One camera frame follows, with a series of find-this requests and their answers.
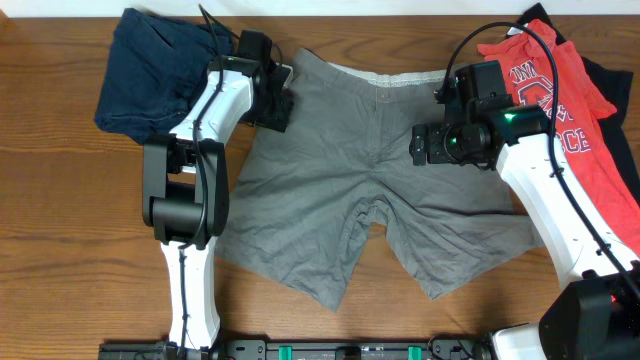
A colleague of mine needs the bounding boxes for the black garment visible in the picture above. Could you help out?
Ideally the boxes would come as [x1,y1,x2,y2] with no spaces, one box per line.
[517,4,639,204]

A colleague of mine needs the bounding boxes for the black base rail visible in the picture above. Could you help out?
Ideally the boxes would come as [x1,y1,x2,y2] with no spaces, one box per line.
[97,337,497,360]

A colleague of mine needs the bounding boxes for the grey khaki shorts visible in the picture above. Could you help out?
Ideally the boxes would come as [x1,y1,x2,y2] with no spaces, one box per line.
[215,49,542,310]

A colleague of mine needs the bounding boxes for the folded navy blue shorts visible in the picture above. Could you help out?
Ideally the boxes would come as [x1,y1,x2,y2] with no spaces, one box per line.
[94,8,232,144]

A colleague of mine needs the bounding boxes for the red soccer t-shirt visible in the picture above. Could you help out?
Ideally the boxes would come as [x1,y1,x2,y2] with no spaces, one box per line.
[477,20,639,252]

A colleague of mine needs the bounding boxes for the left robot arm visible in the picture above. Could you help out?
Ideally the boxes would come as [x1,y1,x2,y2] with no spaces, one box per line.
[143,30,293,359]

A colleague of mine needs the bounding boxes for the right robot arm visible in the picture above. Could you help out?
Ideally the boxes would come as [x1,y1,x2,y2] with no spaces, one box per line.
[409,61,639,360]

